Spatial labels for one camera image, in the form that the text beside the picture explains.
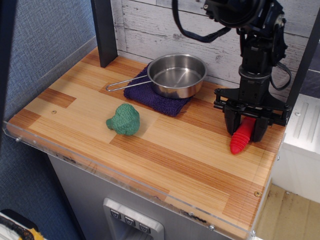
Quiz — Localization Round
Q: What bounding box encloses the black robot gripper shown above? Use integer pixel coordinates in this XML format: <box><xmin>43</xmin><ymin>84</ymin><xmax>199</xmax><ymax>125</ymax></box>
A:
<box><xmin>214</xmin><ymin>72</ymin><xmax>292</xmax><ymax>143</ymax></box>

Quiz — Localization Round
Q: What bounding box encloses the red handled metal fork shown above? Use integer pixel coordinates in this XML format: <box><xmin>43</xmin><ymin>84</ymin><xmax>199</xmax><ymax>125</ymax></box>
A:
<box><xmin>229</xmin><ymin>117</ymin><xmax>256</xmax><ymax>155</ymax></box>

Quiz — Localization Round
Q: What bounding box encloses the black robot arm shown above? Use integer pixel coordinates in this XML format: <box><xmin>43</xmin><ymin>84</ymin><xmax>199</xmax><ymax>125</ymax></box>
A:
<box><xmin>203</xmin><ymin>0</ymin><xmax>291</xmax><ymax>142</ymax></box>

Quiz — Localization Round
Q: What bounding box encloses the yellow black object corner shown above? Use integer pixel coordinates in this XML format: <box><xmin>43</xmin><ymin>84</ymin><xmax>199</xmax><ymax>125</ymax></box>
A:
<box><xmin>0</xmin><ymin>215</ymin><xmax>45</xmax><ymax>240</ymax></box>

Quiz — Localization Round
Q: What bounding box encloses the white ribbed side unit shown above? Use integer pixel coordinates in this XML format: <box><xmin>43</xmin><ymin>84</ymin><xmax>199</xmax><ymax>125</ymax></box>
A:
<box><xmin>271</xmin><ymin>94</ymin><xmax>320</xmax><ymax>203</ymax></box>

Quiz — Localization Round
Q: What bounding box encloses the stainless steel pot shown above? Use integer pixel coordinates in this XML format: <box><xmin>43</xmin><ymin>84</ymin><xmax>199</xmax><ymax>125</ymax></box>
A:
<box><xmin>105</xmin><ymin>53</ymin><xmax>208</xmax><ymax>99</ymax></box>

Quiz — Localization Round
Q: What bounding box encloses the purple knitted cloth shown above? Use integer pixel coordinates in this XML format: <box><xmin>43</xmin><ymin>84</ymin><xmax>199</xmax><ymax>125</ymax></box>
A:
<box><xmin>123</xmin><ymin>62</ymin><xmax>194</xmax><ymax>118</ymax></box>

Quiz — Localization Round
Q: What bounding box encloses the clear acrylic table guard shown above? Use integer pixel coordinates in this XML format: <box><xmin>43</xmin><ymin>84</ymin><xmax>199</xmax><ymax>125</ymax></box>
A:
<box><xmin>0</xmin><ymin>36</ymin><xmax>285</xmax><ymax>240</ymax></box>

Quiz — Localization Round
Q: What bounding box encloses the green toy broccoli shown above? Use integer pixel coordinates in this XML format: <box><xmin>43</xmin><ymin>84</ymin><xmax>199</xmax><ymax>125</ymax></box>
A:
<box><xmin>106</xmin><ymin>103</ymin><xmax>140</xmax><ymax>136</ymax></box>

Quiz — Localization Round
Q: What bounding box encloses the silver dispenser button panel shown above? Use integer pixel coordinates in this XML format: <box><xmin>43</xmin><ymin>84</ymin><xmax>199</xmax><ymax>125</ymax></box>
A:
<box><xmin>103</xmin><ymin>197</ymin><xmax>165</xmax><ymax>240</ymax></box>

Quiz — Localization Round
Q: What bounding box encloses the grey toy fridge cabinet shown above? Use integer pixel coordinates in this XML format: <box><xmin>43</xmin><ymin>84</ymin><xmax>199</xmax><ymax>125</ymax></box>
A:
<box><xmin>48</xmin><ymin>155</ymin><xmax>228</xmax><ymax>240</ymax></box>

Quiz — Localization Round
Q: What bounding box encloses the dark right frame post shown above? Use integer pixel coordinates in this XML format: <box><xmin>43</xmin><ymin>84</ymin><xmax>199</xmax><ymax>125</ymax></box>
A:
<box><xmin>281</xmin><ymin>0</ymin><xmax>320</xmax><ymax>114</ymax></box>

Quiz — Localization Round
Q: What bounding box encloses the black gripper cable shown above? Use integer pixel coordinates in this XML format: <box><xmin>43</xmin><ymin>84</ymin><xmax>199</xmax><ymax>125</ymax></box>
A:
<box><xmin>171</xmin><ymin>0</ymin><xmax>293</xmax><ymax>91</ymax></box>

